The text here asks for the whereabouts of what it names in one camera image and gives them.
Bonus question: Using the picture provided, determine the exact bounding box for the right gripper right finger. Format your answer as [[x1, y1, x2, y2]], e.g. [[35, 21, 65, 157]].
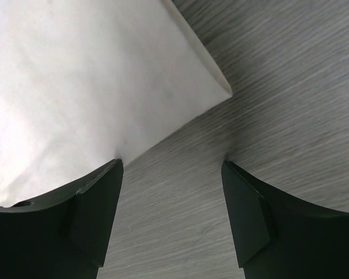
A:
[[221, 161, 349, 278]]

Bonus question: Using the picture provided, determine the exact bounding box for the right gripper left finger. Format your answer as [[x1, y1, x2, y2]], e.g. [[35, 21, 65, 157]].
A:
[[0, 159, 123, 278]]

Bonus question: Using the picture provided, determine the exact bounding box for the white t shirt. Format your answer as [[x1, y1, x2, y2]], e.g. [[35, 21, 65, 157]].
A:
[[0, 1, 232, 207]]

